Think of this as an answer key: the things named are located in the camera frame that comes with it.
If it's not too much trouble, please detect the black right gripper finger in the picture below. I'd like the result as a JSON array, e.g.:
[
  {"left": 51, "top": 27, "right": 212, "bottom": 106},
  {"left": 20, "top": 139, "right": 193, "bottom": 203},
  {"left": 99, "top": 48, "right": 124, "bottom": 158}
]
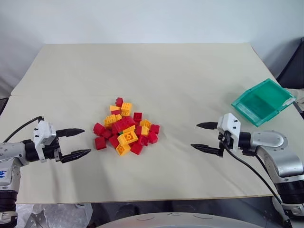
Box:
[
  {"left": 190, "top": 143, "right": 221, "bottom": 157},
  {"left": 196, "top": 122, "right": 219, "bottom": 131}
]

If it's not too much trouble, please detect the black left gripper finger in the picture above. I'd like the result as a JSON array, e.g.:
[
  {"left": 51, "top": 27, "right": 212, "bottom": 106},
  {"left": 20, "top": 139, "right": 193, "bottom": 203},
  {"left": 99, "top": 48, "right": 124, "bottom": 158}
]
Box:
[
  {"left": 56, "top": 128, "right": 86, "bottom": 138},
  {"left": 61, "top": 149, "right": 92, "bottom": 164}
]

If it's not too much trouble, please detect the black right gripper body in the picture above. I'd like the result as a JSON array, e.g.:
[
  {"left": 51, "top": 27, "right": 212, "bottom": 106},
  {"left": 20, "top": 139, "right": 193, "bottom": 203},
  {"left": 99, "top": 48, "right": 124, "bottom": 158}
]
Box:
[{"left": 218, "top": 131, "right": 235, "bottom": 158}]

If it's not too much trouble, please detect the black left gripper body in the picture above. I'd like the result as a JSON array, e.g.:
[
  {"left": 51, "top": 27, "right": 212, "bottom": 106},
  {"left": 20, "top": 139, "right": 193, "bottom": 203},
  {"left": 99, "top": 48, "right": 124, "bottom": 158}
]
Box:
[{"left": 44, "top": 136, "right": 63, "bottom": 163}]

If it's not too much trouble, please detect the green plastic bin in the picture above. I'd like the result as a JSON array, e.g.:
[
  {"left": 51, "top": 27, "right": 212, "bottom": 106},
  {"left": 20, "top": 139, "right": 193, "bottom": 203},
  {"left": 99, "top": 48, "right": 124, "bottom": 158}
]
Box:
[{"left": 230, "top": 78, "right": 297, "bottom": 129}]

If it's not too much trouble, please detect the red studded toy brick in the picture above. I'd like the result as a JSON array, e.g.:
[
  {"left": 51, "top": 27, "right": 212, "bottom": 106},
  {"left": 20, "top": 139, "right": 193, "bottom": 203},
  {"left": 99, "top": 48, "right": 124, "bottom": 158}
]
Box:
[{"left": 111, "top": 116, "right": 136, "bottom": 135}]

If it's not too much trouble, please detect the yellow plastic toy brick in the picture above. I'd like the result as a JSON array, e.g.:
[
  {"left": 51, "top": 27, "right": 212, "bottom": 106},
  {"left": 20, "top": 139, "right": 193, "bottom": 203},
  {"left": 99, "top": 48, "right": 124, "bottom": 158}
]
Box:
[{"left": 117, "top": 131, "right": 139, "bottom": 146}]

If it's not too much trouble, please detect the clear plastic wrap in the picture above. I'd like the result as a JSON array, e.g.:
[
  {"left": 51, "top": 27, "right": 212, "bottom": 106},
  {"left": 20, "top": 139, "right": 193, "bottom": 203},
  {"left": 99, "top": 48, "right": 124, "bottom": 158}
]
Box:
[{"left": 15, "top": 202, "right": 94, "bottom": 228}]

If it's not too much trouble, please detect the silver round robot body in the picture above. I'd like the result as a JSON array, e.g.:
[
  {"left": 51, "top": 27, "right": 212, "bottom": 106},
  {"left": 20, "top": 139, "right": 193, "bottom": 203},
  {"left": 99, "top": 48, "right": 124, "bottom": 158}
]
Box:
[{"left": 99, "top": 212, "right": 284, "bottom": 228}]

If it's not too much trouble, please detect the beige cloth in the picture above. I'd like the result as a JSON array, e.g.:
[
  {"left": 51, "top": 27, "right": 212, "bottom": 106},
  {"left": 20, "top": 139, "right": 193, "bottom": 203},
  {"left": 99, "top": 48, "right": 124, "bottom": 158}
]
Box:
[{"left": 284, "top": 87, "right": 304, "bottom": 105}]

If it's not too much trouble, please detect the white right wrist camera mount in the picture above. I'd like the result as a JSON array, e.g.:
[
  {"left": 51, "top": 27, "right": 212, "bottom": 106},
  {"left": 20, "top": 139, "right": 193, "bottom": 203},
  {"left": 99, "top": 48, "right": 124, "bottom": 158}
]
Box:
[{"left": 217, "top": 113, "right": 241, "bottom": 151}]

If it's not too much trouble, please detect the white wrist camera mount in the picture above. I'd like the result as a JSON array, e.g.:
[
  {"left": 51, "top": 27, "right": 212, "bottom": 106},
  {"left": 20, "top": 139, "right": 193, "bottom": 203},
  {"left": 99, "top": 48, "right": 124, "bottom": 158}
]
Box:
[
  {"left": 217, "top": 113, "right": 241, "bottom": 151},
  {"left": 33, "top": 120, "right": 57, "bottom": 163}
]

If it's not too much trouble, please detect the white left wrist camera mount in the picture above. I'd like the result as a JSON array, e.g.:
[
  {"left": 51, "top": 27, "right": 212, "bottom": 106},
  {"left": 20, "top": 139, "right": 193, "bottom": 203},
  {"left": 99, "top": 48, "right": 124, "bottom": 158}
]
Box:
[{"left": 33, "top": 120, "right": 57, "bottom": 163}]

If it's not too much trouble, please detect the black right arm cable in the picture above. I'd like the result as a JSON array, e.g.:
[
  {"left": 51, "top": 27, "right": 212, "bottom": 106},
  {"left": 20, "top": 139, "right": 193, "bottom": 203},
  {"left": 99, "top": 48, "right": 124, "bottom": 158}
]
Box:
[{"left": 225, "top": 146, "right": 293, "bottom": 228}]

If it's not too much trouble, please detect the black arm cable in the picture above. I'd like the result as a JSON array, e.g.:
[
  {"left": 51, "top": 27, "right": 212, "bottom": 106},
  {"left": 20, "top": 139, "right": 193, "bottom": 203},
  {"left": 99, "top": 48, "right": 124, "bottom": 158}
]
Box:
[
  {"left": 2, "top": 116, "right": 45, "bottom": 143},
  {"left": 225, "top": 146, "right": 293, "bottom": 228}
]

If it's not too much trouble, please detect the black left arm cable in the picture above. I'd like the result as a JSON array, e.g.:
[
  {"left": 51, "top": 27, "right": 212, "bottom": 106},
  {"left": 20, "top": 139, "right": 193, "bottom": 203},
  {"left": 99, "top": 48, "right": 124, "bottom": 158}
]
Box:
[{"left": 2, "top": 116, "right": 45, "bottom": 143}]

